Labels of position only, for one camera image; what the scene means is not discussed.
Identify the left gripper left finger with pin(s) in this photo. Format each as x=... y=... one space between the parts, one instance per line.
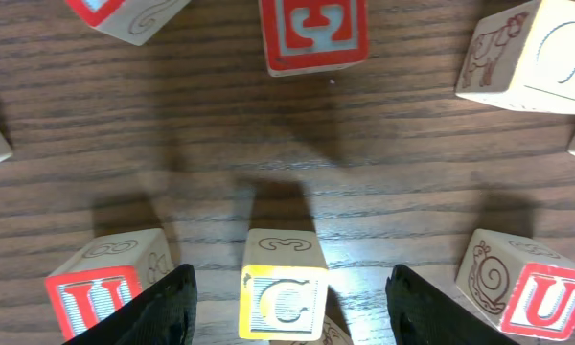
x=163 y=314

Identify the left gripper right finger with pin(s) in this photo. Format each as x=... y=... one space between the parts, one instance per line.
x=421 y=314

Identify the yellow C block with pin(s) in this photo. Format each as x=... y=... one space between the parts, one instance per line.
x=283 y=286

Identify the yellow O block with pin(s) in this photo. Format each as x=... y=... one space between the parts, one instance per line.
x=523 y=59

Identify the red U block left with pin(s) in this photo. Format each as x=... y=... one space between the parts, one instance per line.
x=105 y=275

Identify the red u block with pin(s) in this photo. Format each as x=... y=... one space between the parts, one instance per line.
x=105 y=275
x=520 y=285

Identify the red A block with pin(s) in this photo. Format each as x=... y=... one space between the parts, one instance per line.
x=331 y=335

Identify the red U block centre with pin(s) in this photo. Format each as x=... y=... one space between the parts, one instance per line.
x=520 y=285

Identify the red X block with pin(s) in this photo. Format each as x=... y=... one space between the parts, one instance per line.
x=132 y=21

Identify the red E block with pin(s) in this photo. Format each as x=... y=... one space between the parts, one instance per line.
x=310 y=36

